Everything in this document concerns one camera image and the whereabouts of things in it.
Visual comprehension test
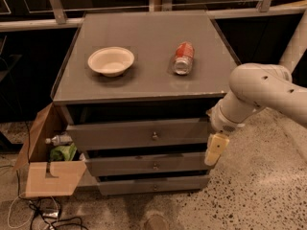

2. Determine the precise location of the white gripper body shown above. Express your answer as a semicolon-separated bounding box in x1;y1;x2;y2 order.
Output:
207;103;245;135

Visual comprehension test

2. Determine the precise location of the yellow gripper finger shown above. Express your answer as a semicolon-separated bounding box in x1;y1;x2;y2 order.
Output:
204;133;229;166

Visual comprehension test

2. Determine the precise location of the grey top drawer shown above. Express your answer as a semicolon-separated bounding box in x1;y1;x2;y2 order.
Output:
67;118;210;150

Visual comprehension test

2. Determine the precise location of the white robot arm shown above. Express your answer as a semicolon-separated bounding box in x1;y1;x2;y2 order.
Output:
204;11;307;166

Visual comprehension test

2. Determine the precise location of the grey bottom drawer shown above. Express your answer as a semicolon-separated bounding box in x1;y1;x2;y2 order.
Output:
98;174;210;196

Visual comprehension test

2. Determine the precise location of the grey drawer cabinet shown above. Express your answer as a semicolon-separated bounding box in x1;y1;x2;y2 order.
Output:
53;11;236;185

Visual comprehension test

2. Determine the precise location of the red soda can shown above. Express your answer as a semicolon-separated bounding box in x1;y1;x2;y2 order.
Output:
173;42;195;76

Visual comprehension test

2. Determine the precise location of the white paper bowl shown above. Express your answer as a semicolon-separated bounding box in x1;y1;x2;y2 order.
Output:
87;47;134;78

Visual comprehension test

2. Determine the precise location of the green plastic bag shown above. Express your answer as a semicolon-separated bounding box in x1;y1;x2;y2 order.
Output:
50;144;77;161

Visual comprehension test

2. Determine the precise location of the clear plastic bottle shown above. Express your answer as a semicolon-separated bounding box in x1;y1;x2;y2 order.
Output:
45;134;73;146

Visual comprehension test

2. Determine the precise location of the brown cardboard box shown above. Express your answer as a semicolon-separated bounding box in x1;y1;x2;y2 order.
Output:
13;103;86;197

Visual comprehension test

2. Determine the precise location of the small power adapter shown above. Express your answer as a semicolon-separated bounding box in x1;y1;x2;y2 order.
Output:
42;210;59;219

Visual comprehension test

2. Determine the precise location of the black cable bundle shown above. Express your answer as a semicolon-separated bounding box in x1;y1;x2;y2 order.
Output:
15;163;90;230

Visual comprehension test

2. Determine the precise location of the metal railing frame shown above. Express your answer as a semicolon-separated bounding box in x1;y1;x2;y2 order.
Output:
0;0;306;32

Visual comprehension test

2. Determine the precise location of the white cable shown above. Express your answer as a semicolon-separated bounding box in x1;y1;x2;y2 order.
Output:
7;194;61;230

